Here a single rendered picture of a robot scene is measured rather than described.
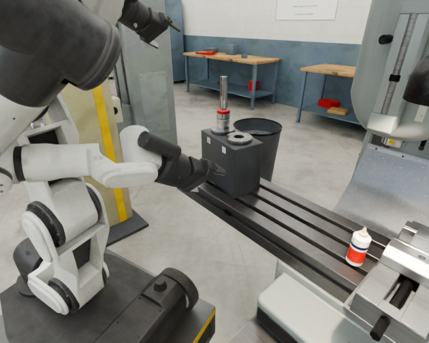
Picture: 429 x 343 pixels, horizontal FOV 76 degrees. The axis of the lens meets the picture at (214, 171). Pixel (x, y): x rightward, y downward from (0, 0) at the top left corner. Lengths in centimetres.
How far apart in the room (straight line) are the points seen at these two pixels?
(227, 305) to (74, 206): 125
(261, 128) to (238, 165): 206
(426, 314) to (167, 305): 79
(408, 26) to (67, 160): 60
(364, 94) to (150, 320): 95
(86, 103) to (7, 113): 157
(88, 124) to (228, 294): 144
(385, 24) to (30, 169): 66
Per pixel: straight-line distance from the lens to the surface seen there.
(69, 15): 37
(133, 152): 58
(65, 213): 83
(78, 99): 199
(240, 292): 191
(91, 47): 38
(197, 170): 68
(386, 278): 71
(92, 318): 120
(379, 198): 109
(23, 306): 135
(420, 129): 60
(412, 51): 54
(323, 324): 81
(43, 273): 120
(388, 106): 56
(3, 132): 48
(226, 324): 178
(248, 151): 90
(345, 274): 78
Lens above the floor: 151
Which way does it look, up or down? 29 degrees down
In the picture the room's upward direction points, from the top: straight up
